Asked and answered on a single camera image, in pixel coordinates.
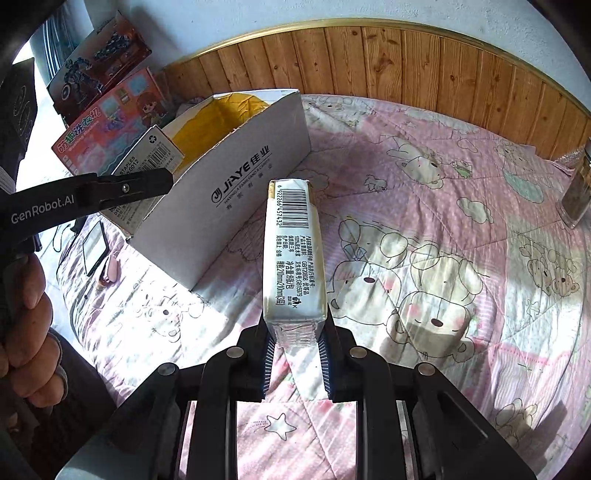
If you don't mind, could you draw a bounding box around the pink doll toy box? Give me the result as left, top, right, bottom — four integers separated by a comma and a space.
52, 68, 171, 175

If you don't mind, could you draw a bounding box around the cream tissue pack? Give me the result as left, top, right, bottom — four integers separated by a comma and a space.
263, 178, 328, 347

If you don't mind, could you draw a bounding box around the white cardboard box yellow tape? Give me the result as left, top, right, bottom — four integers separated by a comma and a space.
102, 89, 311, 289

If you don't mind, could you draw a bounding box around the person's left hand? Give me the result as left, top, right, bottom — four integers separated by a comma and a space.
1, 254, 65, 408

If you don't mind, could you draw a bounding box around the dark robot toy box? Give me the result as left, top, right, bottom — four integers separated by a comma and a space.
48, 12, 151, 125

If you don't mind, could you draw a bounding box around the glass tea bottle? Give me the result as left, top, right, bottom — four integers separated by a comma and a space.
557, 139, 590, 229

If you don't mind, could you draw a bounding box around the wooden wall panelling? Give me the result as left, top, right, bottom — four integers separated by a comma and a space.
163, 19, 590, 160

